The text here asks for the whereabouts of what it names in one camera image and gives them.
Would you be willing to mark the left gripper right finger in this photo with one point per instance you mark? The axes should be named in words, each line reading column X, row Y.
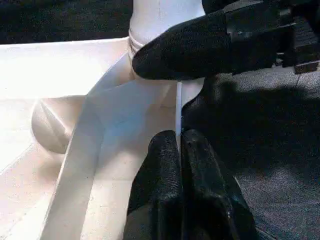
column 210, row 200

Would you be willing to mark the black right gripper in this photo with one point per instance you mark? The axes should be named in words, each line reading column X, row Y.
column 275, row 35

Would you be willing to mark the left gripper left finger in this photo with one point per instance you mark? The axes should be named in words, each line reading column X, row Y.
column 157, row 195

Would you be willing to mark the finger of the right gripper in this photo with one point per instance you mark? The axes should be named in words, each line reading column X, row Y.
column 185, row 52

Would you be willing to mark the white plastic table leg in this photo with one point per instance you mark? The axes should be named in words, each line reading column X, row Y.
column 160, row 20

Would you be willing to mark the white plastic table top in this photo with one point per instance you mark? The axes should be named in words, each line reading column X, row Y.
column 50, row 70

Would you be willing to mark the black plastic mat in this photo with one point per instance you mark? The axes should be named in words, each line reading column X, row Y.
column 270, row 140

